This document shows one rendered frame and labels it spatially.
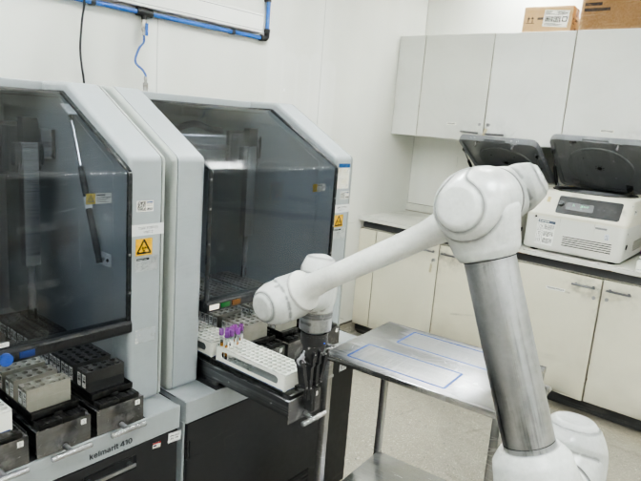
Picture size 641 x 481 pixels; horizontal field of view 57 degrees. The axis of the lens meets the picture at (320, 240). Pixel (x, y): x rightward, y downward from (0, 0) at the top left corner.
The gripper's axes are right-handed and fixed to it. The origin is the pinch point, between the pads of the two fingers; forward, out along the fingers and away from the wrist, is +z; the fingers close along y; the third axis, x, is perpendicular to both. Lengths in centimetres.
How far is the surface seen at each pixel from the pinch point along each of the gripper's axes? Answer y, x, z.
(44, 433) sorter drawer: 61, -30, 0
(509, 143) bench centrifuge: -242, -51, -71
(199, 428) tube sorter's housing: 13.9, -30.3, 16.5
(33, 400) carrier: 59, -38, -5
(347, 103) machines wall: -202, -150, -88
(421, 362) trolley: -43.5, 10.3, -2.0
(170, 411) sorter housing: 24.8, -30.3, 7.3
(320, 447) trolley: -24.7, -13.5, 31.4
